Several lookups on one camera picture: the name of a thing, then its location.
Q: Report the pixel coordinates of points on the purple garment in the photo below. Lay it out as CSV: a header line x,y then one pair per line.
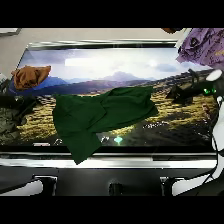
x,y
203,46

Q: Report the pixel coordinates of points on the silver frame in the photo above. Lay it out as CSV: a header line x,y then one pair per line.
x,y
110,162

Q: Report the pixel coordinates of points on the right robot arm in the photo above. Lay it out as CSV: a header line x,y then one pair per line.
x,y
218,131

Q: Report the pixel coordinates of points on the dark green T-shirt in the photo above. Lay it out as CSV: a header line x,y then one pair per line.
x,y
86,116

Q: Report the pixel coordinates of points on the brown garment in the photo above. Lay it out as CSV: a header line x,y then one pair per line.
x,y
30,76

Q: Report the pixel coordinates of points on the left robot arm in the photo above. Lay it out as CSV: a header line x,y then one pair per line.
x,y
23,189

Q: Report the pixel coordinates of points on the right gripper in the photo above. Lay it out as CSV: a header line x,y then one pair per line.
x,y
182,95

